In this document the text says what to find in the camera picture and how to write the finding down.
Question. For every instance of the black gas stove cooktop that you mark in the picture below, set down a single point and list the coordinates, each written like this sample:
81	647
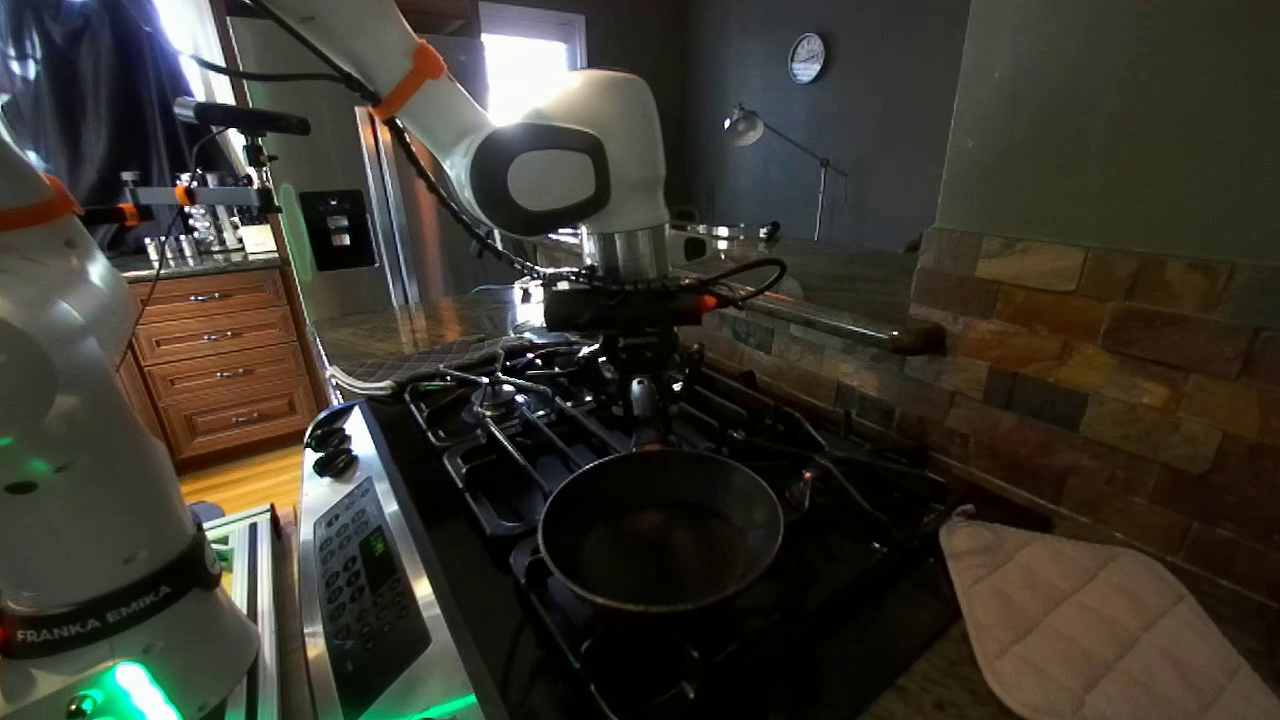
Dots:
466	584

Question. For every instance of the dark wall switch panel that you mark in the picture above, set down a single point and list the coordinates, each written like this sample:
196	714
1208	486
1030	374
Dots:
334	231

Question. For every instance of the white quilted pot holder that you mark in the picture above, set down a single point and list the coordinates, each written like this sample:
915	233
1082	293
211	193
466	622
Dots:
1082	627

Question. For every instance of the bright window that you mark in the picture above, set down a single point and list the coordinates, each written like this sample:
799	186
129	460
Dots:
515	64

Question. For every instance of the wooden drawer cabinet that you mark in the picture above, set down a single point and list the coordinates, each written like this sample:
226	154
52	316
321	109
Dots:
222	363

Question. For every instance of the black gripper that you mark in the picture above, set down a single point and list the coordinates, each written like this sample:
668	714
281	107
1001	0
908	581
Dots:
635	346

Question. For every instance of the stand rig with orange clamps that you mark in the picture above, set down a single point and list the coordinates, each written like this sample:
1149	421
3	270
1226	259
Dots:
202	199

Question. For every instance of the steel stove control panel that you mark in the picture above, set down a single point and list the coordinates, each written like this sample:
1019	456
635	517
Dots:
355	584

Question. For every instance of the black stove knob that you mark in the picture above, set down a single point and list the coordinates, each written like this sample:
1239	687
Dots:
331	441

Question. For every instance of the metal robot mounting plate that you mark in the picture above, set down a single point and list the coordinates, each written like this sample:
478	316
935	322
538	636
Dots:
244	573

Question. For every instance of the stainless steel refrigerator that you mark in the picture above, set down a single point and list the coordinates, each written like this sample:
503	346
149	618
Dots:
402	254

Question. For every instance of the dark nonstick frying pan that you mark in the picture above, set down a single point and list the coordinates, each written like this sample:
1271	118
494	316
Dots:
660	544

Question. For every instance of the raised granite bar counter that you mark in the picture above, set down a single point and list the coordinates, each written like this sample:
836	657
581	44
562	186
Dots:
825	293

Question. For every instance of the round wall clock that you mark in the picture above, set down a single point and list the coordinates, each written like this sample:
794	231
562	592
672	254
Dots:
810	57

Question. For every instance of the dark hanging fabric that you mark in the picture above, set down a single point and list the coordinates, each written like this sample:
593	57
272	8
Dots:
81	92

